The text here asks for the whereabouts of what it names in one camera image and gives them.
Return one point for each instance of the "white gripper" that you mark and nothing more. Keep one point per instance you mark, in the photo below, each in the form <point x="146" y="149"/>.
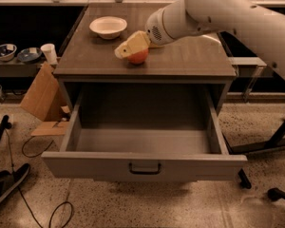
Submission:
<point x="155" y="28"/>

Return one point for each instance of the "red apple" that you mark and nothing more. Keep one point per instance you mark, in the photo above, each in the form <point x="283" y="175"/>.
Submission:
<point x="139" y="57"/>

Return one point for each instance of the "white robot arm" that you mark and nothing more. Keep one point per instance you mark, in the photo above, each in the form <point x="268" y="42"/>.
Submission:
<point x="260" y="30"/>

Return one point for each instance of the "grey drawer cabinet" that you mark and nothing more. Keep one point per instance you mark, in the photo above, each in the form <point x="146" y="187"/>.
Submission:
<point x="89" y="58"/>

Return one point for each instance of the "open grey top drawer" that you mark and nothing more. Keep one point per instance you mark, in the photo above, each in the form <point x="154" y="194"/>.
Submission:
<point x="112" y="125"/>

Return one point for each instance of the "white paper bowl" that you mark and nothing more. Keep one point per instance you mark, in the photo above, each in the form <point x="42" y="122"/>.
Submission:
<point x="108" y="27"/>

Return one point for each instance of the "white paper cup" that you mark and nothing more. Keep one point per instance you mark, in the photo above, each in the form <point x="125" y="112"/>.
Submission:
<point x="50" y="53"/>

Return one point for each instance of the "blue bowl near cup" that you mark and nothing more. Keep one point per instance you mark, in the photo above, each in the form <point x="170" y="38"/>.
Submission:
<point x="29" y="55"/>

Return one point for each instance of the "brown cardboard box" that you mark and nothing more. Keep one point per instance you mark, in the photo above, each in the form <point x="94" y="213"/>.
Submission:
<point x="45" y="101"/>

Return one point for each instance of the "grey side shelf left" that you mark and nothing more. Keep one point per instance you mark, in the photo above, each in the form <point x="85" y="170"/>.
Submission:
<point x="17" y="69"/>

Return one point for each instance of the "blue bowl far left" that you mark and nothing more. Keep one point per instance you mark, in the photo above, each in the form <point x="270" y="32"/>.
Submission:
<point x="7" y="52"/>

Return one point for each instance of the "black shoe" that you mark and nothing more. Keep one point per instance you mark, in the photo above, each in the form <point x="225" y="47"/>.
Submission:
<point x="9" y="181"/>

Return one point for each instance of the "black drawer handle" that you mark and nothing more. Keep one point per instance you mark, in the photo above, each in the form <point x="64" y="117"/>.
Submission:
<point x="143" y="170"/>

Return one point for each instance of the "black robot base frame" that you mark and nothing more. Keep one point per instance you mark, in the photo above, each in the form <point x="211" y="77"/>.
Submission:
<point x="275" y="142"/>

